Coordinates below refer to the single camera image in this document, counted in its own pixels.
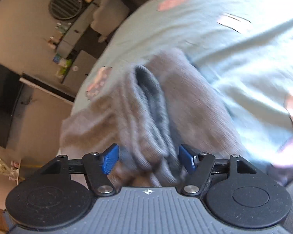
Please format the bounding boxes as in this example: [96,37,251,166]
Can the grey pants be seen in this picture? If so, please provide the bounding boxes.
[59,47,251,189]

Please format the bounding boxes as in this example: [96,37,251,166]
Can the beige upholstered chair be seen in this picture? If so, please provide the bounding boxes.
[91,0,130,44]

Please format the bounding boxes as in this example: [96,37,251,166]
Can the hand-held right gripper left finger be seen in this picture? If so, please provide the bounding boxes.
[39,144,120,197]

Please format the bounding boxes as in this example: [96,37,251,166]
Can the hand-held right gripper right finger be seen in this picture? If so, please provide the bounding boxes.
[178,144,258,197]

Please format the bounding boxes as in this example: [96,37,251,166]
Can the grey nightstand cabinet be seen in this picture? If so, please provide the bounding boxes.
[62,50,98,95]

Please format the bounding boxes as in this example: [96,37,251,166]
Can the round black-framed mirror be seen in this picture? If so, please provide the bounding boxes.
[48,0,83,20]

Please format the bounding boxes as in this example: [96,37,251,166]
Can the black white standing panel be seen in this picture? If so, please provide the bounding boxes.
[19,73,76,103]

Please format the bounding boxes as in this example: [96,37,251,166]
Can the clear plastic bag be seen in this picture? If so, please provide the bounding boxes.
[0,158,20,183]

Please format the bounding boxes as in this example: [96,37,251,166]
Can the green packets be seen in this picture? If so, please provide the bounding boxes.
[56,58,73,79]

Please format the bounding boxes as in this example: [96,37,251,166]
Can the bed with light green sheet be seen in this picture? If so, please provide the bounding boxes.
[73,0,293,186]

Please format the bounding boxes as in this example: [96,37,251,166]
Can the black television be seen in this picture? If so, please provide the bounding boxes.
[0,61,24,150]

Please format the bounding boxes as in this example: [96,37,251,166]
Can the grey dressing table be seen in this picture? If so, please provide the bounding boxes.
[56,1,101,58]

